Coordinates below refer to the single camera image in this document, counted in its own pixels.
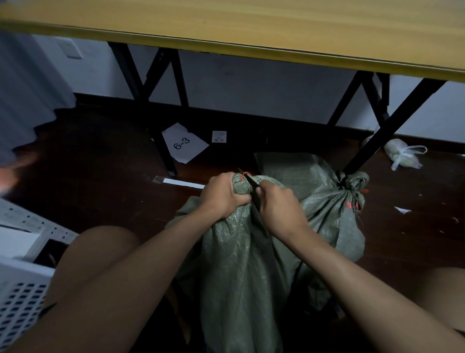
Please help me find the person's left hand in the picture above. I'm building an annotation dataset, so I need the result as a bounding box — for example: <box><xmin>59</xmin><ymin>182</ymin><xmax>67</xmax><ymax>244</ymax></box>
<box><xmin>199</xmin><ymin>172</ymin><xmax>253</xmax><ymax>221</ymax></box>

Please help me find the white perforated plastic basket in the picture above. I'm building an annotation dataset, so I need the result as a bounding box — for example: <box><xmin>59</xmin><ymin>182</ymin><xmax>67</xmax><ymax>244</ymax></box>
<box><xmin>0</xmin><ymin>197</ymin><xmax>79</xmax><ymax>343</ymax></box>

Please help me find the green woven sack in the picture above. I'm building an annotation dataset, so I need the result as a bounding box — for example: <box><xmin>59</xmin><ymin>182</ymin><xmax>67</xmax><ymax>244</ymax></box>
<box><xmin>254</xmin><ymin>152</ymin><xmax>370</xmax><ymax>313</ymax></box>
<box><xmin>165</xmin><ymin>173</ymin><xmax>327</xmax><ymax>353</ymax></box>

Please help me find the person's right forearm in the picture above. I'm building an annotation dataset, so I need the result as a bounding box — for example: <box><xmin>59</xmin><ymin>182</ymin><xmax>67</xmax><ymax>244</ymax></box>
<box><xmin>289</xmin><ymin>222</ymin><xmax>465</xmax><ymax>353</ymax></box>

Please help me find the person's right hand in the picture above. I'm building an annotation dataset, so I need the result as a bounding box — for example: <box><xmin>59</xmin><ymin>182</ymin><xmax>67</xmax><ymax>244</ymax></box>
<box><xmin>255</xmin><ymin>181</ymin><xmax>310</xmax><ymax>241</ymax></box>

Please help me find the white paper strip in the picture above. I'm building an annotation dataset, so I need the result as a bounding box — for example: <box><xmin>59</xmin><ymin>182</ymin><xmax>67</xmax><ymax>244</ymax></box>
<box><xmin>162</xmin><ymin>178</ymin><xmax>206</xmax><ymax>190</ymax></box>

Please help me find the person's right leg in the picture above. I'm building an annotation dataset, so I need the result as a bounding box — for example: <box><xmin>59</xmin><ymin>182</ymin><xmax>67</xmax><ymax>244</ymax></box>
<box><xmin>412</xmin><ymin>267</ymin><xmax>465</xmax><ymax>332</ymax></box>

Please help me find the white wall outlet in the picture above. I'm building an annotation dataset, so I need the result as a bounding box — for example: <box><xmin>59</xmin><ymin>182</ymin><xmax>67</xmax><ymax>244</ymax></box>
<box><xmin>54</xmin><ymin>36</ymin><xmax>84</xmax><ymax>60</ymax></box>

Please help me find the white printed paper sheet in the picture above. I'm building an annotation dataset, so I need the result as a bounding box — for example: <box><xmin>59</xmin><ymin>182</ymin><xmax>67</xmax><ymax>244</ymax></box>
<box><xmin>162</xmin><ymin>122</ymin><xmax>210</xmax><ymax>164</ymax></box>

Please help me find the person's left forearm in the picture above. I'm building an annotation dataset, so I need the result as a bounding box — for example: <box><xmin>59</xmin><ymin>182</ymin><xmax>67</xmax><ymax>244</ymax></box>
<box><xmin>7</xmin><ymin>213</ymin><xmax>218</xmax><ymax>353</ymax></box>

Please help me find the black folding table leg frame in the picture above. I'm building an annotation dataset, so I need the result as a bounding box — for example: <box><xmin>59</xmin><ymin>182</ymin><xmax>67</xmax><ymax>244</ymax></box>
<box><xmin>108</xmin><ymin>42</ymin><xmax>189</xmax><ymax>177</ymax></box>
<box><xmin>327</xmin><ymin>71</ymin><xmax>447</xmax><ymax>176</ymax></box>

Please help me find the black knife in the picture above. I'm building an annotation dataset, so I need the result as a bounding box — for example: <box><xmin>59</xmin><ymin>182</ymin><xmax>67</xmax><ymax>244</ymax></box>
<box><xmin>238</xmin><ymin>168</ymin><xmax>263</xmax><ymax>213</ymax></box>

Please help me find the white plastic bag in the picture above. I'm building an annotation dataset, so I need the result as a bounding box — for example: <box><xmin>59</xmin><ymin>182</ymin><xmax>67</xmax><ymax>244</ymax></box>
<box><xmin>384</xmin><ymin>138</ymin><xmax>428</xmax><ymax>172</ymax></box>

